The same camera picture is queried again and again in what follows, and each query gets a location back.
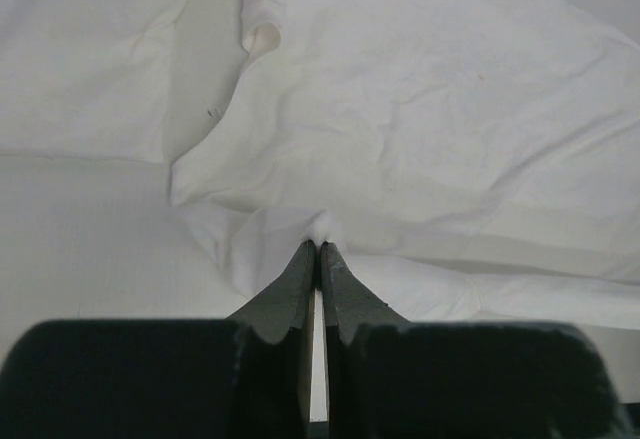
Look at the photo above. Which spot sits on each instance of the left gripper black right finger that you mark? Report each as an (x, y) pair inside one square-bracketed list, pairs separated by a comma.
[(347, 304)]

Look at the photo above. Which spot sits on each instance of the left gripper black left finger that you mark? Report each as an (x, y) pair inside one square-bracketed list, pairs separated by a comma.
[(272, 389)]

